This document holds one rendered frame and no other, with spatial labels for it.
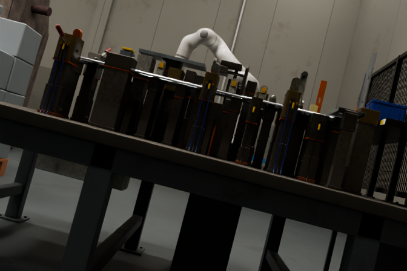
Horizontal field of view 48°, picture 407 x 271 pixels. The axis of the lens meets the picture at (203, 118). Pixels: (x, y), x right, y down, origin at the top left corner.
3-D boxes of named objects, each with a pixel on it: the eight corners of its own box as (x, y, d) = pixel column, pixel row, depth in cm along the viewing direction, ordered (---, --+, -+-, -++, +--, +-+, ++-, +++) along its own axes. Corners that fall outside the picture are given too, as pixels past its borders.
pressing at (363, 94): (358, 124, 200) (376, 50, 202) (352, 126, 212) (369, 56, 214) (360, 124, 200) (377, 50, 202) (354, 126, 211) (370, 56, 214)
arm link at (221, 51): (241, 96, 266) (250, 102, 281) (257, 83, 264) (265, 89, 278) (196, 38, 286) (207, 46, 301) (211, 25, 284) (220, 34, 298)
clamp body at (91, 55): (68, 120, 231) (88, 51, 234) (77, 121, 243) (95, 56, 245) (82, 123, 230) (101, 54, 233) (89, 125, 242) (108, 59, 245)
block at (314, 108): (293, 177, 218) (311, 103, 220) (292, 177, 221) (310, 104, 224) (300, 179, 217) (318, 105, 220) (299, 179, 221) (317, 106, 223)
